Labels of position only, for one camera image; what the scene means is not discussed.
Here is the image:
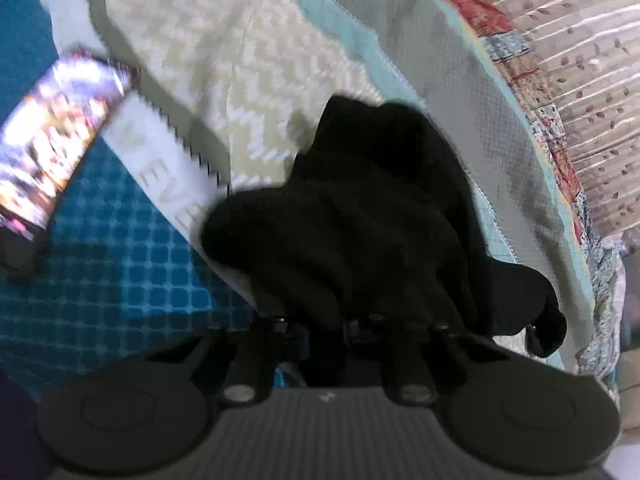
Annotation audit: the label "striped patterned bedspread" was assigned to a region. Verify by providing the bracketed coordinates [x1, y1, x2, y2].
[0, 0, 601, 403]

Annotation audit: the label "black pants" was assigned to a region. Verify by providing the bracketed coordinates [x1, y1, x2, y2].
[200, 94, 568, 388]

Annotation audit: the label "patchwork quilt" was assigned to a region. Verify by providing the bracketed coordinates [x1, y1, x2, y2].
[420, 0, 632, 386]

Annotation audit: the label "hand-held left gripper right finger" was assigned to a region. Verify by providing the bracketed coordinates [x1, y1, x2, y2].
[347, 313, 512, 406]

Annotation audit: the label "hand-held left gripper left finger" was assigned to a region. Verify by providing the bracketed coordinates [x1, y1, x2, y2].
[150, 315, 309, 406]

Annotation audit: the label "colourful printed packet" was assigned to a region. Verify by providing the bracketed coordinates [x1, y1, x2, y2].
[0, 50, 143, 282]

